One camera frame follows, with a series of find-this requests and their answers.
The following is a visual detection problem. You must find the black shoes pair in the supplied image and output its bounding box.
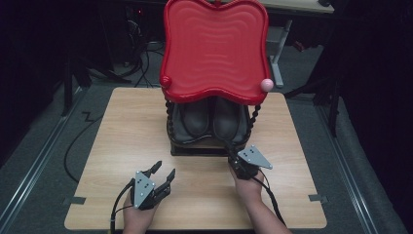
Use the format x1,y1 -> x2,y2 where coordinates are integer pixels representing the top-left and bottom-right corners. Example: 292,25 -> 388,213
212,97 -> 251,146

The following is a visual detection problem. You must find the red and black shoe rack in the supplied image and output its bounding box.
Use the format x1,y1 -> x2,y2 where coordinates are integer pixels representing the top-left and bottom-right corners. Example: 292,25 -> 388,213
159,0 -> 276,158

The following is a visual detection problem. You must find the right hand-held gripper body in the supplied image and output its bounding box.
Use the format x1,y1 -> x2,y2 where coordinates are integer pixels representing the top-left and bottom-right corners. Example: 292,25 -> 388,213
227,144 -> 274,181

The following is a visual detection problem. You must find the grey tape strip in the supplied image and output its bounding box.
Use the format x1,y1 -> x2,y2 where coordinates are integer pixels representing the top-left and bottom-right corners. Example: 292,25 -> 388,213
308,193 -> 329,205
62,196 -> 87,207

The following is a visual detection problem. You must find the black tripod stand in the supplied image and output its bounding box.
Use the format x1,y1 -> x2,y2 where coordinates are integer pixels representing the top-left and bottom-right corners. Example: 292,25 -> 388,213
283,74 -> 342,137

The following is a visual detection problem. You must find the metal floor rail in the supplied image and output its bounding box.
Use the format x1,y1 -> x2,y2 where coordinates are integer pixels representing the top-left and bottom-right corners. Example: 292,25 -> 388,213
0,87 -> 86,225
316,104 -> 379,234

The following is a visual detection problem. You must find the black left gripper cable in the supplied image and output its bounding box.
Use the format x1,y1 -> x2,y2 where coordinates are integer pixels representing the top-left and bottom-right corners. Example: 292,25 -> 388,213
109,177 -> 135,234

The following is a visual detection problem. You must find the person's right hand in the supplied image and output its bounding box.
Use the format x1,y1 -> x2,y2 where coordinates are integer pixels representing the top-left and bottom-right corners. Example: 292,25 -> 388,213
229,165 -> 265,207

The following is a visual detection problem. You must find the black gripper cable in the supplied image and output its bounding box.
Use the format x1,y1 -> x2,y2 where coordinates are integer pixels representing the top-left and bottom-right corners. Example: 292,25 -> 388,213
109,177 -> 135,234
252,169 -> 287,227

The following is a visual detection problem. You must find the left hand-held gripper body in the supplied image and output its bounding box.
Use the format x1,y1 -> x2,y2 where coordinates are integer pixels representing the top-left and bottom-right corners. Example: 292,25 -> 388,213
130,170 -> 172,211

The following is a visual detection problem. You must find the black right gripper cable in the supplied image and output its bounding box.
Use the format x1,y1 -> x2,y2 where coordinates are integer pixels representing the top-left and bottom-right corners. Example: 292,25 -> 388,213
252,169 -> 287,227

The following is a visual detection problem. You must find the person's left hand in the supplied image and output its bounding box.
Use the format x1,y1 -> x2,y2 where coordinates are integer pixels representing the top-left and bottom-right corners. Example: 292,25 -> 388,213
122,194 -> 161,234

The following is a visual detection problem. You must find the bundle of black cables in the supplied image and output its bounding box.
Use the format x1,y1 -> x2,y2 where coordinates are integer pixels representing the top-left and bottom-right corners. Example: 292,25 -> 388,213
125,6 -> 165,89

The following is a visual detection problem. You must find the black floor cable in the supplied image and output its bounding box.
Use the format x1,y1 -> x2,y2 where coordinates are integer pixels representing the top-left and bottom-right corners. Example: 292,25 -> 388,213
63,111 -> 102,183

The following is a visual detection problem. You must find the black metal stand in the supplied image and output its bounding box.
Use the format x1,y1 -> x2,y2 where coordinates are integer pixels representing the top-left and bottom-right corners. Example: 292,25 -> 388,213
61,55 -> 132,117

